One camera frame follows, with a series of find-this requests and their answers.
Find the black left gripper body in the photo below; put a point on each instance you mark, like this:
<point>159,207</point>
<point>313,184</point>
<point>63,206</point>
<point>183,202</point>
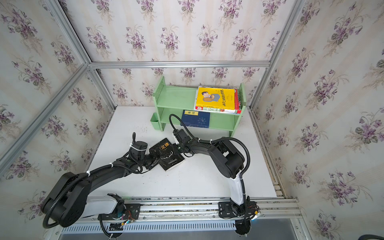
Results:
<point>152,159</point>

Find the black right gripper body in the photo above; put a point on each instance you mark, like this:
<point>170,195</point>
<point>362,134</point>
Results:
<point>181,147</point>

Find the black book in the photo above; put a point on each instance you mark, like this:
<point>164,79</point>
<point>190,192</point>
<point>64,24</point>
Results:
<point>166,154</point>

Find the dark blue book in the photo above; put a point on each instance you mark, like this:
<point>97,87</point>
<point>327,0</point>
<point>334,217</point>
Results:
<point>196,119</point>

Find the yellow book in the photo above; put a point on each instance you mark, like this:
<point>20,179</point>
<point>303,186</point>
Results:
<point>215,98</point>

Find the green red nature book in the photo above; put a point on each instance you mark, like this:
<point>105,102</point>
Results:
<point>236,111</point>

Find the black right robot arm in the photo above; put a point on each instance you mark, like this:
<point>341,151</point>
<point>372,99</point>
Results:
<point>232,159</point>

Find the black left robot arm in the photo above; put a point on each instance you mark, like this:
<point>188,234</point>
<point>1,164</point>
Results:
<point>69,200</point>

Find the green wooden bookshelf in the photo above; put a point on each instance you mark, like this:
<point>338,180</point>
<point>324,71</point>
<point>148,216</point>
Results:
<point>174,100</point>

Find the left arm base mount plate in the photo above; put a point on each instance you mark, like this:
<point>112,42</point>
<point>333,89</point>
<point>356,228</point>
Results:
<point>131,212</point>

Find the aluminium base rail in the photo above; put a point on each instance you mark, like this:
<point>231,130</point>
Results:
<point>193,209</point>

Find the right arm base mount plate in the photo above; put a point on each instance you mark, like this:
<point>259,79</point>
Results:
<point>226,211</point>

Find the aluminium frame top bar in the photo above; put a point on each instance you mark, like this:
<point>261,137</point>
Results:
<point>178,64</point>

